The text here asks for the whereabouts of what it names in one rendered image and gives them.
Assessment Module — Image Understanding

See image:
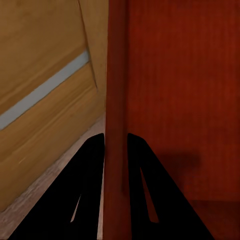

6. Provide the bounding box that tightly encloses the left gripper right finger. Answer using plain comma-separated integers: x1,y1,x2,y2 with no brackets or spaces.
127,133,215,240

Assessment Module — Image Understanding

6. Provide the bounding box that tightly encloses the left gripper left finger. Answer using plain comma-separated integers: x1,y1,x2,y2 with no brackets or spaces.
8,133,105,240

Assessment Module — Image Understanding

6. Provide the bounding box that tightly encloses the storage box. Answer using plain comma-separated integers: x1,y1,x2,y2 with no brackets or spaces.
102,0,240,240

